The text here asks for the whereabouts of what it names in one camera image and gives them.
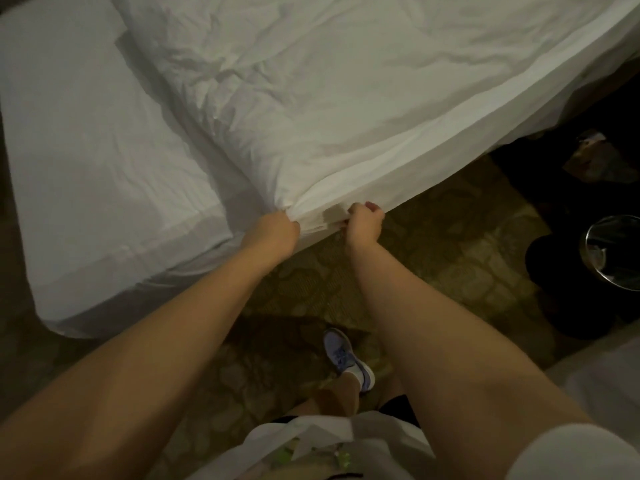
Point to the person's left leg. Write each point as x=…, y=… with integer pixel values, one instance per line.
x=335, y=395

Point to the person's right forearm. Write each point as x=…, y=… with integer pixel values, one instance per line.
x=470, y=375

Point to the person's right hand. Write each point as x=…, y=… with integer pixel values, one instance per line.
x=364, y=225

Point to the person's leg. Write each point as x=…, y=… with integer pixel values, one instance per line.
x=335, y=395
x=392, y=387

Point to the person's white printed shirt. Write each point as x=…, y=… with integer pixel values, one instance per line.
x=330, y=450

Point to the person's left dark sneaker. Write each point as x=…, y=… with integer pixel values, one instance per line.
x=348, y=357

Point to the person's right leg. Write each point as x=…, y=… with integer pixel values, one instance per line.
x=392, y=387

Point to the person's left forearm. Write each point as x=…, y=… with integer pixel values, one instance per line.
x=130, y=385

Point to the black trash bin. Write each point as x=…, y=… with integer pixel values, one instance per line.
x=612, y=250

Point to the white bed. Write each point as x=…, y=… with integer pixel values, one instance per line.
x=605, y=380
x=90, y=165

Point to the person's left hand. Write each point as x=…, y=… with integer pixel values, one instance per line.
x=272, y=235

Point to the white duvet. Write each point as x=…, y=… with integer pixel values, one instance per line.
x=380, y=85

